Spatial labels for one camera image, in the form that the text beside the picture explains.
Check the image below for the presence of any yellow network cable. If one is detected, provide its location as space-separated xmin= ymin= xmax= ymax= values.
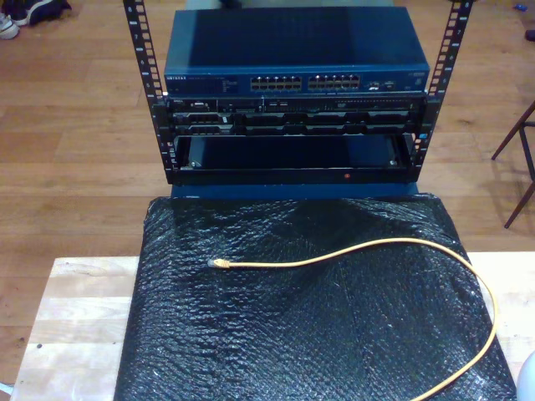
xmin=207 ymin=236 xmax=499 ymax=401

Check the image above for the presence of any blue base board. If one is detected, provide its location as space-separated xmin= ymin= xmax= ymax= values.
xmin=171 ymin=182 xmax=421 ymax=201

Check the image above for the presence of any black rack shelf tray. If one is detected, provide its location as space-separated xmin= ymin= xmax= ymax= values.
xmin=165 ymin=133 xmax=421 ymax=185

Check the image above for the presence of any black rack server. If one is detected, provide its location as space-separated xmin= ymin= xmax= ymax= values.
xmin=152 ymin=94 xmax=430 ymax=137

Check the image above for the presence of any black bubble mat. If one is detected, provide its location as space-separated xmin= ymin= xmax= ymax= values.
xmin=113 ymin=192 xmax=522 ymax=401

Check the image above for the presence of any dark wooden chair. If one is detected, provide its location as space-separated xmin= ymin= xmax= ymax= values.
xmin=491 ymin=99 xmax=535 ymax=230

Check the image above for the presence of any dark sneaker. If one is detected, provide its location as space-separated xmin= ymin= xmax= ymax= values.
xmin=8 ymin=0 xmax=72 ymax=27

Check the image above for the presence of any white sneaker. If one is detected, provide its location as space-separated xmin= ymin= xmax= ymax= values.
xmin=0 ymin=12 xmax=21 ymax=41

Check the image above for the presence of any blue network switch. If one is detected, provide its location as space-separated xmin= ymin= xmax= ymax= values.
xmin=163 ymin=7 xmax=431 ymax=98

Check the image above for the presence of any black perforated rack post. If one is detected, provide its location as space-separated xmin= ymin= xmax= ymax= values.
xmin=122 ymin=0 xmax=176 ymax=185
xmin=411 ymin=0 xmax=476 ymax=183

